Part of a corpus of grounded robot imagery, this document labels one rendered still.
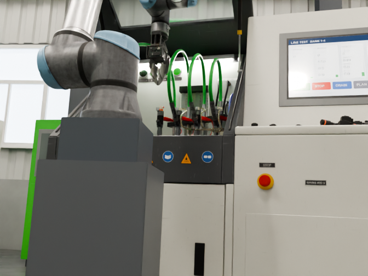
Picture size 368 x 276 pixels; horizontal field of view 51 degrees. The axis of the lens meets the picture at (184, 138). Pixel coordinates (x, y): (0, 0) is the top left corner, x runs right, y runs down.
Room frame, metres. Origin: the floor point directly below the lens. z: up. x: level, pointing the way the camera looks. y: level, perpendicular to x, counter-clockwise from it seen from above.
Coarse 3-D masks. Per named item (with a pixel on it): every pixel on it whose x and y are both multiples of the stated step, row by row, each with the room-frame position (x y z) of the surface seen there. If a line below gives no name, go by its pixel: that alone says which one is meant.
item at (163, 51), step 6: (156, 36) 1.49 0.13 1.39; (162, 36) 1.52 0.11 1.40; (156, 42) 1.48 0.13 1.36; (162, 42) 1.53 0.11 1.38; (150, 48) 1.49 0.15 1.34; (156, 48) 1.48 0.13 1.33; (162, 48) 1.48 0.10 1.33; (150, 54) 1.49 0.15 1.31; (156, 54) 1.48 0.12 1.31; (162, 54) 1.48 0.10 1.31; (168, 54) 1.55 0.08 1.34; (156, 60) 1.54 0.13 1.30; (162, 60) 1.53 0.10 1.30
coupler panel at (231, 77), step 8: (232, 72) 1.79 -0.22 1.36; (216, 80) 1.81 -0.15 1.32; (224, 80) 1.80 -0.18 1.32; (232, 80) 1.79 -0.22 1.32; (216, 88) 1.81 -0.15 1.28; (224, 88) 1.80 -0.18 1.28; (232, 88) 1.79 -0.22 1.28; (224, 96) 1.80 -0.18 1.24; (224, 112) 1.80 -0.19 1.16; (224, 128) 1.80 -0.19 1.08
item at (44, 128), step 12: (36, 120) 4.36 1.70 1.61; (48, 120) 4.33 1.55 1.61; (60, 120) 4.30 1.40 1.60; (36, 132) 4.36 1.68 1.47; (48, 132) 4.32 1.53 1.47; (36, 144) 4.36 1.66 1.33; (36, 156) 4.35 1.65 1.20; (36, 168) 4.34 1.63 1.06; (24, 228) 4.36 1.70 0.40; (24, 240) 4.36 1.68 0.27; (24, 252) 4.35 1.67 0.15
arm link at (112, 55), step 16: (96, 32) 0.90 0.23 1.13; (112, 32) 0.88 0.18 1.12; (80, 48) 0.91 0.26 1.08; (96, 48) 0.89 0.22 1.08; (112, 48) 0.88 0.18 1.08; (128, 48) 0.89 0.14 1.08; (80, 64) 0.90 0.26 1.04; (96, 64) 0.89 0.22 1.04; (112, 64) 0.88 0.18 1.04; (128, 64) 0.89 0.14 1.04; (128, 80) 0.89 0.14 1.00
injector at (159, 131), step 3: (162, 111) 1.59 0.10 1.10; (159, 114) 1.58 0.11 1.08; (162, 114) 1.59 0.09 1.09; (159, 117) 1.58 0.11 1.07; (162, 117) 1.59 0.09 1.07; (156, 120) 1.57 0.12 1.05; (159, 120) 1.58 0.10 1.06; (162, 120) 1.59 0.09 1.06; (159, 123) 1.57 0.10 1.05; (162, 123) 1.59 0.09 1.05; (159, 126) 1.59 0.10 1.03; (162, 126) 1.59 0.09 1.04; (159, 129) 1.59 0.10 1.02; (159, 132) 1.59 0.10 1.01; (159, 135) 1.59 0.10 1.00
